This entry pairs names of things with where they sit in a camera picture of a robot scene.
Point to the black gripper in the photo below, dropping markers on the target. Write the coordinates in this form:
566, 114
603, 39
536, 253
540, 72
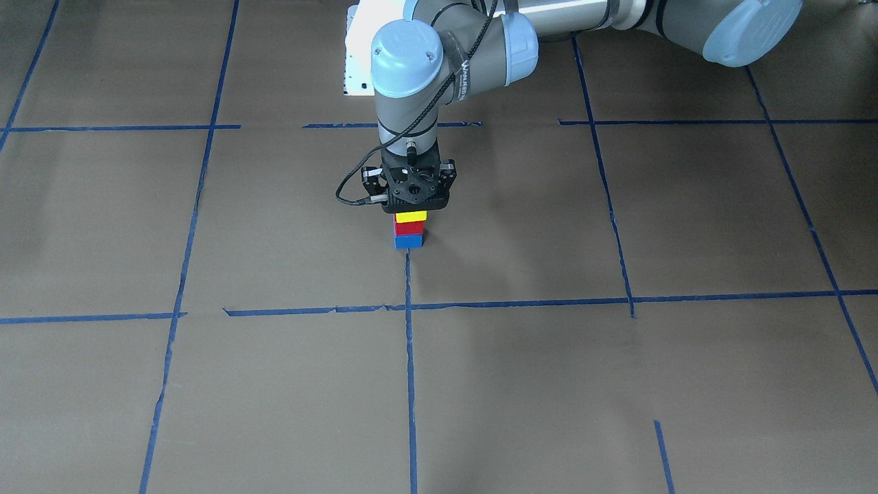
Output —
372, 180

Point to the yellow cube block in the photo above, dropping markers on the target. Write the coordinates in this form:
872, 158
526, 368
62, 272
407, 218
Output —
411, 216

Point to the red cube block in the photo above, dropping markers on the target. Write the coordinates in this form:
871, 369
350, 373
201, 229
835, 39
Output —
408, 229

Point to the blue cube block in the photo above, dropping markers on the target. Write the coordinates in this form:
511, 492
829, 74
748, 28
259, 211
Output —
413, 241

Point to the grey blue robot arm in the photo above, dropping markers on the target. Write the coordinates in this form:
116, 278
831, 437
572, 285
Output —
415, 56

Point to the white mounting post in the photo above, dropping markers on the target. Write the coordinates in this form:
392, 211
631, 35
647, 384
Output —
362, 22

